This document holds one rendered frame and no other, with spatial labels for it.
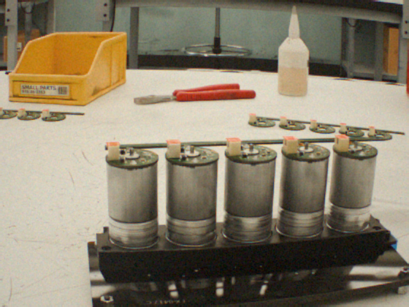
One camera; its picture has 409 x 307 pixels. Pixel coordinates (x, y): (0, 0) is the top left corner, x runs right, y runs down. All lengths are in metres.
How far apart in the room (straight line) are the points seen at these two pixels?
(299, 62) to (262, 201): 0.41
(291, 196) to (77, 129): 0.30
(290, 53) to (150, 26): 4.17
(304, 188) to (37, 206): 0.18
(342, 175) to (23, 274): 0.17
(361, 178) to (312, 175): 0.03
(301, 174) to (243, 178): 0.03
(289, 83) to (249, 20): 4.07
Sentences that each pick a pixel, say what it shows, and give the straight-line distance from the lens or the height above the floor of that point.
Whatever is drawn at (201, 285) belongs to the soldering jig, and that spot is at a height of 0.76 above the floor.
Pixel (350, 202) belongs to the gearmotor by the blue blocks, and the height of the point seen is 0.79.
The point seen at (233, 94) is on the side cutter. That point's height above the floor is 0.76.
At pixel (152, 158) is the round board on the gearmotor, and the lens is 0.31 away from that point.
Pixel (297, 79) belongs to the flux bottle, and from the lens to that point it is 0.71.
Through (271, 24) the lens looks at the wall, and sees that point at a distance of 4.78.
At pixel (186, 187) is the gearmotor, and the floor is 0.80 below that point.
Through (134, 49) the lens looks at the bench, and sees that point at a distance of 3.39.
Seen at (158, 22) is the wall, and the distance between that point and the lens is 4.84.
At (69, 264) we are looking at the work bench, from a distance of 0.34.
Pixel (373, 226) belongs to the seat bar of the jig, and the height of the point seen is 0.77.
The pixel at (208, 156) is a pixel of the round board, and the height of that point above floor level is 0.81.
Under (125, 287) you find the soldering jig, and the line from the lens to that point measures 0.30.
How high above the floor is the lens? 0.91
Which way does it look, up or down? 18 degrees down
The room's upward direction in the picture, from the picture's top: 1 degrees clockwise
